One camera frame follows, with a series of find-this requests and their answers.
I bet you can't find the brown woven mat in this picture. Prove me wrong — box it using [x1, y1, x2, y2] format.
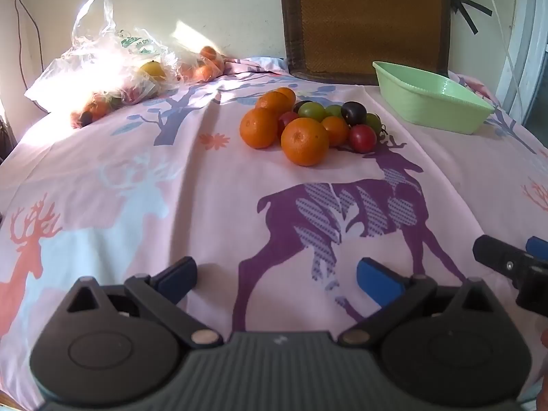
[276, 0, 452, 87]

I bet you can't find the black tie strap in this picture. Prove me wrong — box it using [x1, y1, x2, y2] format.
[449, 0, 493, 35]

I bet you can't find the red tomato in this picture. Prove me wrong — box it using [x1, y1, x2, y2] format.
[349, 124, 378, 154]
[278, 111, 300, 135]

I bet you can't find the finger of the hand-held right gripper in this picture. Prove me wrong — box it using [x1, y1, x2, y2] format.
[526, 236, 548, 262]
[473, 235, 548, 313]

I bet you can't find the white cable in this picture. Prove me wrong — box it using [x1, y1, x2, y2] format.
[479, 0, 525, 112]

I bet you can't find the brown wooden furniture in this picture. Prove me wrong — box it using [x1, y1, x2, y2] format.
[0, 107, 18, 167]

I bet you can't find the green plastic basin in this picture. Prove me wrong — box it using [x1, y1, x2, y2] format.
[372, 61, 496, 135]

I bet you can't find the pink printed blanket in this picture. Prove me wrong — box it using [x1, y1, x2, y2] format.
[0, 55, 548, 411]

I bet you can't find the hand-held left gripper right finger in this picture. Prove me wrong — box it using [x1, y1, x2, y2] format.
[338, 258, 502, 347]

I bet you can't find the printed plastic bag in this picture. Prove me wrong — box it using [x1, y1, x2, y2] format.
[23, 0, 180, 129]

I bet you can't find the white door frame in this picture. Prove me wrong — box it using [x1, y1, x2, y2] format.
[499, 0, 548, 125]

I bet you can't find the small orange fruit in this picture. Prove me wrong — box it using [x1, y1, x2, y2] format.
[88, 99, 110, 121]

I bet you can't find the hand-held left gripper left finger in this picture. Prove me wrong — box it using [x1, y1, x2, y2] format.
[66, 257, 224, 347]

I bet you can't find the black cable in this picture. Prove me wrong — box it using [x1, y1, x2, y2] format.
[12, 0, 44, 73]

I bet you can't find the yellow fruit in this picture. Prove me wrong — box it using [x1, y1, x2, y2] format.
[139, 61, 167, 81]

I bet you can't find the clear plastic bag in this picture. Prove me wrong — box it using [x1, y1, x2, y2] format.
[165, 45, 227, 84]

